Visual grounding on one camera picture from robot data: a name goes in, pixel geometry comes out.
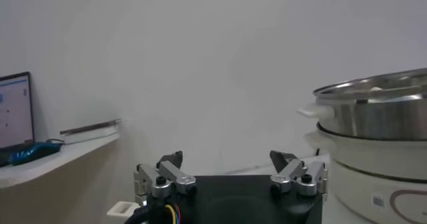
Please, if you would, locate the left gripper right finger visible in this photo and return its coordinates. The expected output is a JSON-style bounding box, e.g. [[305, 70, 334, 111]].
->
[[269, 150, 330, 197]]

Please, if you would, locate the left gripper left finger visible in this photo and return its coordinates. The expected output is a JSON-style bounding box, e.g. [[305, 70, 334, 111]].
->
[[133, 150, 197, 199]]

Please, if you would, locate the stainless steel steamer basket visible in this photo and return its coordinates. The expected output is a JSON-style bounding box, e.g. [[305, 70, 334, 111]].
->
[[296, 67, 427, 141]]

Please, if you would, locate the cream electric cooking pot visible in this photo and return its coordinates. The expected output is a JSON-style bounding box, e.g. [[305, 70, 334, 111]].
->
[[303, 123, 427, 224]]

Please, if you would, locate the flat white box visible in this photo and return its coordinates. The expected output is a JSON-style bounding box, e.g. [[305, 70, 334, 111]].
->
[[61, 124, 121, 145]]

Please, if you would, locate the flat black box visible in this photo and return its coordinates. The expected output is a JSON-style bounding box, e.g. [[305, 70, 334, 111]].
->
[[59, 118, 123, 136]]

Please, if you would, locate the white side table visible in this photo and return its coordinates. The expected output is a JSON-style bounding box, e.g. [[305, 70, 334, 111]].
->
[[0, 132, 121, 224]]

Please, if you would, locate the blue computer mouse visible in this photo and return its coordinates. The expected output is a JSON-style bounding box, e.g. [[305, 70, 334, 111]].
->
[[8, 141, 63, 166]]

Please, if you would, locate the black laptop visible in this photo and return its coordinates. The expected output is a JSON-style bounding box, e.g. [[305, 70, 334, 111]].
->
[[0, 71, 36, 168]]

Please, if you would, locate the glass lid white handle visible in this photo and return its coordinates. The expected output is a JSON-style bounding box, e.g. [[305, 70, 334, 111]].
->
[[106, 201, 141, 220]]

